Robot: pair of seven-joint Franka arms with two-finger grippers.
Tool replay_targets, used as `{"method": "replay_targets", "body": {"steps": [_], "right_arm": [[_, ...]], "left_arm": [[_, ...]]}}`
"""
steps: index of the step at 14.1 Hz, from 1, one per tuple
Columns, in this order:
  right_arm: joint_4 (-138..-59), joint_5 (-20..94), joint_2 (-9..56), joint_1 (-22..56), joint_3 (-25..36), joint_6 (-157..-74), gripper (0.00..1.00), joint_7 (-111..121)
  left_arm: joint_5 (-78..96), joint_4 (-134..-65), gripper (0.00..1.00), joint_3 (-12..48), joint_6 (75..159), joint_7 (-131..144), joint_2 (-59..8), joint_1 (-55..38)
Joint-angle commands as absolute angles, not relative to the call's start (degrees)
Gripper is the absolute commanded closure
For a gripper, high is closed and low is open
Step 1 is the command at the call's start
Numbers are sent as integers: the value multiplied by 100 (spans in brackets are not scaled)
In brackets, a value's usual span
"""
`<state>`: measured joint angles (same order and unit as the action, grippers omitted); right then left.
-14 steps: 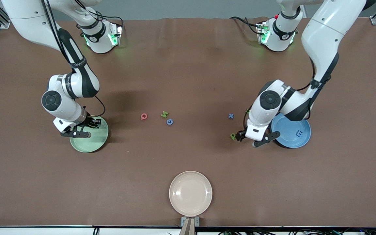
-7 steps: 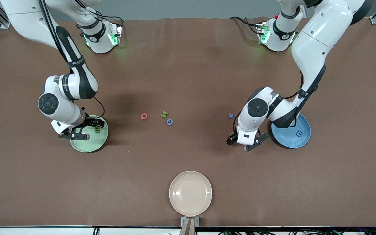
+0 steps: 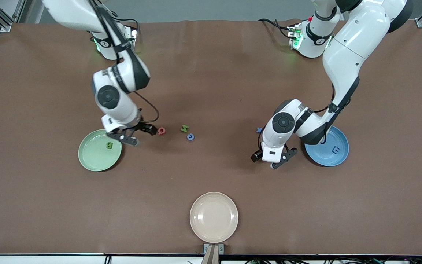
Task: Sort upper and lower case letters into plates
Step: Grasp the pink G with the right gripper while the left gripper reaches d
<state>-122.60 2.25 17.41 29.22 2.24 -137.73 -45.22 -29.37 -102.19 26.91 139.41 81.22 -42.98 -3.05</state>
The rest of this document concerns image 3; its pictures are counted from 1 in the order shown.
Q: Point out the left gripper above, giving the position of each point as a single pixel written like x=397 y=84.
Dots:
x=256 y=156

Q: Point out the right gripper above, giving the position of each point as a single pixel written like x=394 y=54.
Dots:
x=145 y=127

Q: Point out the green wooden letter B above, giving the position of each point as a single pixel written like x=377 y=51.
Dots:
x=109 y=145

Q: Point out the pink wooden letter Q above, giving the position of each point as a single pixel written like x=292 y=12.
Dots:
x=161 y=131

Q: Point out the pale blue letter m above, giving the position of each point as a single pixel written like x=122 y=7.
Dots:
x=337 y=150

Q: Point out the green wooden letter N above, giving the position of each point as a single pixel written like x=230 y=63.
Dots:
x=184 y=128

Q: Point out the blue wooden letter C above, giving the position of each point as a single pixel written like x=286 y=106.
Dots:
x=190 y=137

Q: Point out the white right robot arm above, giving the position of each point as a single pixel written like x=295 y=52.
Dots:
x=123 y=107

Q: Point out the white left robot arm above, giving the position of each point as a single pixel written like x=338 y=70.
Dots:
x=343 y=55

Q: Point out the mint green round plate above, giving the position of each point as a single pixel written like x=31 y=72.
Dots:
x=95 y=156

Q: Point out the light blue round plate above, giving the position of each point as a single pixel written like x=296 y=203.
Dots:
x=328 y=157

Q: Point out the beige round plate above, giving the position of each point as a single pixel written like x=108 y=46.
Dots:
x=214 y=217

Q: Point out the brown table mat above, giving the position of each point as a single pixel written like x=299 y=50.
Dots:
x=211 y=73

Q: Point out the metal bracket with post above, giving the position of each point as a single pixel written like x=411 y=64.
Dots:
x=213 y=253

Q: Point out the white table edge rail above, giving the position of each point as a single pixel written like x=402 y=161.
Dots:
x=31 y=259

